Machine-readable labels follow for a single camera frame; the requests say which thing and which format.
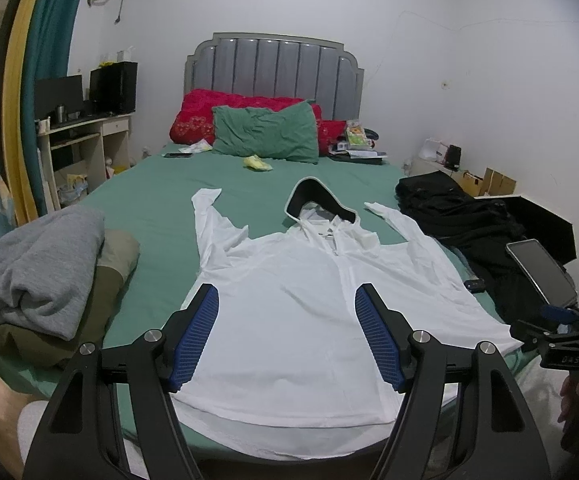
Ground white hooded jacket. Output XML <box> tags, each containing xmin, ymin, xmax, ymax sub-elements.
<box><xmin>172</xmin><ymin>188</ymin><xmax>518</xmax><ymax>460</ymax></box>

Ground black clothes pile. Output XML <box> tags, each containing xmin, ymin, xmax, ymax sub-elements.
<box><xmin>395</xmin><ymin>171</ymin><xmax>577</xmax><ymax>330</ymax></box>

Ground person's right hand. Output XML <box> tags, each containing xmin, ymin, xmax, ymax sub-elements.
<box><xmin>557</xmin><ymin>376</ymin><xmax>577</xmax><ymax>424</ymax></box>

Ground grey folded sweater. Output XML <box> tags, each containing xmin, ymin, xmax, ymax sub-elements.
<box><xmin>0</xmin><ymin>205</ymin><xmax>104</xmax><ymax>340</ymax></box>

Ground cardboard boxes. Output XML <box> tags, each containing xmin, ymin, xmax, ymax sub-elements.
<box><xmin>457</xmin><ymin>168</ymin><xmax>516</xmax><ymax>197</ymax></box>

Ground olive folded garment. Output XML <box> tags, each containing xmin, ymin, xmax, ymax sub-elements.
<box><xmin>0</xmin><ymin>230</ymin><xmax>140</xmax><ymax>370</ymax></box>

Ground white bedside table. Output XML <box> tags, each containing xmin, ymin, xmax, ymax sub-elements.
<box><xmin>409</xmin><ymin>156</ymin><xmax>462</xmax><ymax>181</ymax></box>

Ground green bed sheet mattress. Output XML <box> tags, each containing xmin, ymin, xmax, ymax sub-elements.
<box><xmin>78</xmin><ymin>152</ymin><xmax>527</xmax><ymax>372</ymax></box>

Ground yellow curtain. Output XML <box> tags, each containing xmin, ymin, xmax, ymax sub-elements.
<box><xmin>1</xmin><ymin>0</ymin><xmax>38</xmax><ymax>226</ymax></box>

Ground stack of books and snacks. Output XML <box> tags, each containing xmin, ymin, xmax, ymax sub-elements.
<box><xmin>327</xmin><ymin>120</ymin><xmax>387</xmax><ymax>165</ymax></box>

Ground black phone on bed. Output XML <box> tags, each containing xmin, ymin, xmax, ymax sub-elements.
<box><xmin>163</xmin><ymin>152</ymin><xmax>193</xmax><ymax>158</ymax></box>

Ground white wooden desk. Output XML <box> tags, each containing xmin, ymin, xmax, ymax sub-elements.
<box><xmin>37</xmin><ymin>114</ymin><xmax>133</xmax><ymax>212</ymax></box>

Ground white paper on bed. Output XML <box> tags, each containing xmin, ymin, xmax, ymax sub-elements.
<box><xmin>178</xmin><ymin>139</ymin><xmax>212</xmax><ymax>155</ymax></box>

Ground yellow green small cloth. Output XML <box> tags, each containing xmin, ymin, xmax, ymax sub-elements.
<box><xmin>243</xmin><ymin>155</ymin><xmax>272</xmax><ymax>172</ymax></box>

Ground red pillow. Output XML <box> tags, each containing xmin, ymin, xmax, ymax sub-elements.
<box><xmin>169</xmin><ymin>89</ymin><xmax>347</xmax><ymax>156</ymax></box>

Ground black computer monitor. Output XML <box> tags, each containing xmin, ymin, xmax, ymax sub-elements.
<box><xmin>35</xmin><ymin>74</ymin><xmax>84</xmax><ymax>119</ymax></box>

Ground green pillow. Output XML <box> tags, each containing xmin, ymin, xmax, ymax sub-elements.
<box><xmin>212</xmin><ymin>101</ymin><xmax>319</xmax><ymax>164</ymax></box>

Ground black computer tower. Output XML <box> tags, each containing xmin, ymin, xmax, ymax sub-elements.
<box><xmin>89</xmin><ymin>62</ymin><xmax>139</xmax><ymax>115</ymax></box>

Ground teal curtain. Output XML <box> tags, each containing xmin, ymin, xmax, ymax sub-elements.
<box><xmin>20</xmin><ymin>0</ymin><xmax>80</xmax><ymax>217</ymax></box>

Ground grey padded headboard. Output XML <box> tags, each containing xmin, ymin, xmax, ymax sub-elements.
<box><xmin>184</xmin><ymin>32</ymin><xmax>364</xmax><ymax>120</ymax></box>

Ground tablet on mount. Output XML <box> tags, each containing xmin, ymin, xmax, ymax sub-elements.
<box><xmin>506</xmin><ymin>238</ymin><xmax>578</xmax><ymax>308</ymax></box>

